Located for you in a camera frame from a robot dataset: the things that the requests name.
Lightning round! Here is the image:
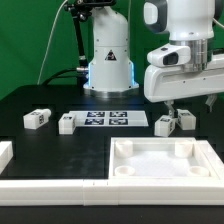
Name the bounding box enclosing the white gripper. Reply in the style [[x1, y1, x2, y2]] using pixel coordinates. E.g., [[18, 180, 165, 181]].
[[144, 44, 224, 118]]

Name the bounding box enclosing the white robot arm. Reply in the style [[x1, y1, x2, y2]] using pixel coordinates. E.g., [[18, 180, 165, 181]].
[[84, 0, 224, 107]]

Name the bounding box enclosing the white fiducial marker sheet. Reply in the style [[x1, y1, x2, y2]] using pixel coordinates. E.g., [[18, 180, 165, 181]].
[[72, 110, 148, 127]]

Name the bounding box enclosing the white square tabletop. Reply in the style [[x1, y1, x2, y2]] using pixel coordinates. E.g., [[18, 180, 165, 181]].
[[108, 137, 224, 180]]

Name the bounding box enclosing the white cable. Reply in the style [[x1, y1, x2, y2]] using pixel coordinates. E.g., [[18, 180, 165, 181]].
[[37, 0, 69, 86]]

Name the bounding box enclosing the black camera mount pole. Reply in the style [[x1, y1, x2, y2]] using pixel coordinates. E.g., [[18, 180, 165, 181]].
[[64, 0, 116, 88]]

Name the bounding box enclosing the black cable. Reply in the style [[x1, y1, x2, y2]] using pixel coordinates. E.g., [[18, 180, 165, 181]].
[[42, 67, 88, 86]]

